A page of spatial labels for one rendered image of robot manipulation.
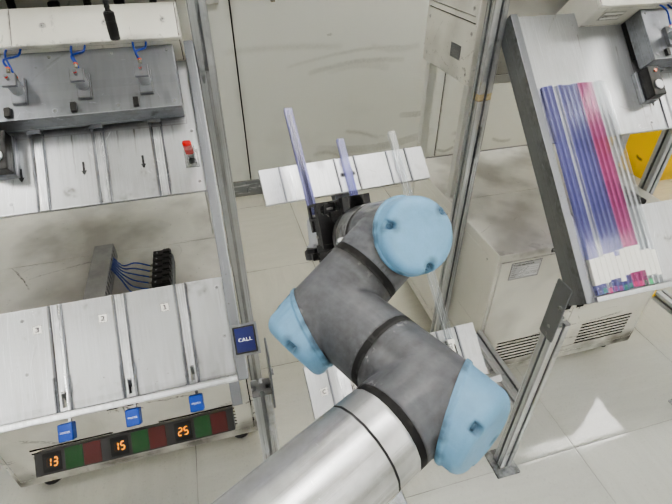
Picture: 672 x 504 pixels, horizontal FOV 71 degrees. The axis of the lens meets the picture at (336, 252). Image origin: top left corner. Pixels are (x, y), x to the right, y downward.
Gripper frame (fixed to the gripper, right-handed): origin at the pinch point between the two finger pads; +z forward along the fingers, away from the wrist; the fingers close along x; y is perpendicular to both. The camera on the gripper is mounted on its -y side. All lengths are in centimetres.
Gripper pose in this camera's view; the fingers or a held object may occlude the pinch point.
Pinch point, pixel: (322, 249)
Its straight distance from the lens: 76.1
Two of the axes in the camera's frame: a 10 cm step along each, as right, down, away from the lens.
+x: -9.4, 1.9, -2.8
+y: -1.7, -9.8, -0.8
